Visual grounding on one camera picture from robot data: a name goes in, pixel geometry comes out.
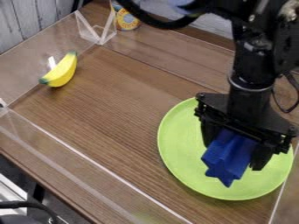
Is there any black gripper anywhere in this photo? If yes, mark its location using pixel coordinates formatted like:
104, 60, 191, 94
195, 93, 298, 171

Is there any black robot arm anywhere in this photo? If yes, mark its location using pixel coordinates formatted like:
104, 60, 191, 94
172, 0, 299, 171

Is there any clear acrylic front wall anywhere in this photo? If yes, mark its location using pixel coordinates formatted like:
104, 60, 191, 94
0, 99, 193, 224

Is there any black cable bottom left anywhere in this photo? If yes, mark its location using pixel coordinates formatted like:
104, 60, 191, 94
0, 199, 60, 224

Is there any green round plate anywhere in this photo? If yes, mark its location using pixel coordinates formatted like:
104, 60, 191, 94
158, 98, 294, 200

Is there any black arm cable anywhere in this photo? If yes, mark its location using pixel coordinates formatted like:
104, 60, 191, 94
116, 0, 299, 114

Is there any clear acrylic corner bracket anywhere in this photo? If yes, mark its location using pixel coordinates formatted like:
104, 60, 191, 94
75, 10, 118, 46

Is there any blue star-shaped block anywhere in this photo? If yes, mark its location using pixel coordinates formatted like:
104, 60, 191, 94
201, 129, 258, 187

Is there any yellow blue labelled can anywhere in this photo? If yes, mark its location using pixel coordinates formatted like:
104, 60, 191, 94
111, 0, 142, 32

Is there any yellow toy banana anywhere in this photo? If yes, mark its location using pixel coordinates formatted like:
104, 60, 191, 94
39, 51, 78, 88

